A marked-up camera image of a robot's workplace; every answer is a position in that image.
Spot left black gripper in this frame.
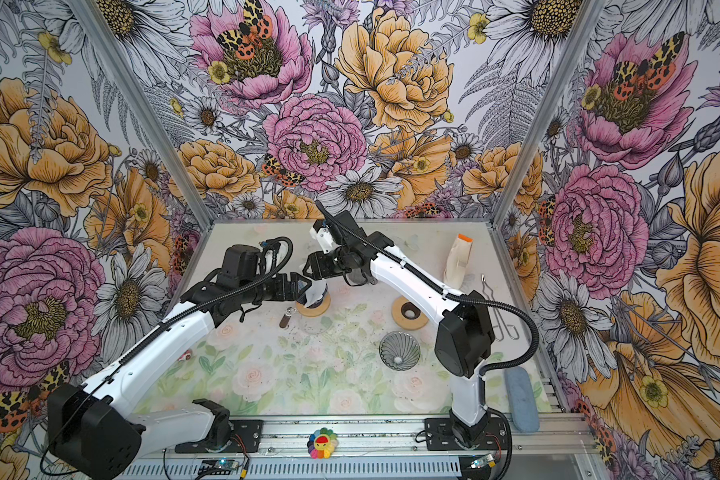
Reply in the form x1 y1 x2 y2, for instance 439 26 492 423
240 272 311 303

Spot clear glass carafe wooden handle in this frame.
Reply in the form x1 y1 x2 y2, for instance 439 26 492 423
278 307 332 335

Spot grey glass dripper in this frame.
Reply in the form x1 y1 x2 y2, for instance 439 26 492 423
378 331 421 371

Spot white paper coffee filter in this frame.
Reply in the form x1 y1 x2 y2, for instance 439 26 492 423
303 280 328 308

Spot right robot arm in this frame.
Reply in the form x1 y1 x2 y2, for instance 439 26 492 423
299 212 495 449

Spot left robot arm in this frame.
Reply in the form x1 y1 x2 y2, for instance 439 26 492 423
46 236 310 479

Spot orange white coffee bag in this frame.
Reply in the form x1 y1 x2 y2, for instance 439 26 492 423
443 234 473 289

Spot metal tongs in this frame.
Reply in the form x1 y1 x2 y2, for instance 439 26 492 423
481 274 520 342

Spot colourful flower toy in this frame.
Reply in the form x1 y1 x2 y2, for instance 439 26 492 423
307 427 339 459

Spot green circuit board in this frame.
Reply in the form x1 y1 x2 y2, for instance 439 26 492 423
198 458 247 475

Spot blue grey oval stone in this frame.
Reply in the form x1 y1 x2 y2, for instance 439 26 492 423
504 367 540 433

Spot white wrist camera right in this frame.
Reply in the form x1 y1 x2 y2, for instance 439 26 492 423
310 220 337 254

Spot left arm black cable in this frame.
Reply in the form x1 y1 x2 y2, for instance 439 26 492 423
38 235 295 480

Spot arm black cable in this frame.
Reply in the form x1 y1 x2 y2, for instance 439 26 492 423
38 235 295 480
314 200 540 378

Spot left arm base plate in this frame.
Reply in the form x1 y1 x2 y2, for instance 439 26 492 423
173 419 264 454

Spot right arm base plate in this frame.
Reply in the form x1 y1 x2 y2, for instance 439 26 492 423
416 416 511 452

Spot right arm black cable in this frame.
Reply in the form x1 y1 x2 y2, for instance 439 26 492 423
314 200 540 378

